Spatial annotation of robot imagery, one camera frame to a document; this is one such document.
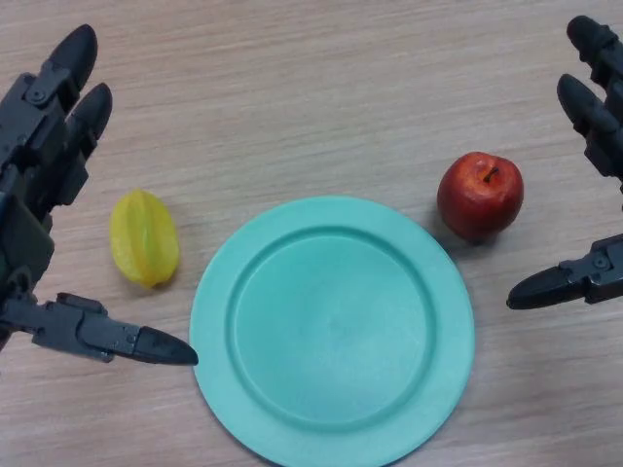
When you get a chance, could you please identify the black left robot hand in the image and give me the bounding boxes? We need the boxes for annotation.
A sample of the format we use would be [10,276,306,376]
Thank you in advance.
[0,23,200,367]

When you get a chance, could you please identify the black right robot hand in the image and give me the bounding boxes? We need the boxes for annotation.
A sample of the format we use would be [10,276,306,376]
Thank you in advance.
[506,15,623,312]

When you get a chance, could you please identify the red apple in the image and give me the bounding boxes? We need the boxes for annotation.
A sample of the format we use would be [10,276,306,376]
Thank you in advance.
[436,151,525,243]

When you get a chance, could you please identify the green round plate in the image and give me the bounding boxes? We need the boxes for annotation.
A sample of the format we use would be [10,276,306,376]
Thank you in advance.
[189,195,476,455]

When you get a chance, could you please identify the yellow starfruit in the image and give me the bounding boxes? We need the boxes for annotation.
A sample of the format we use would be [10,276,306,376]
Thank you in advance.
[109,188,181,289]

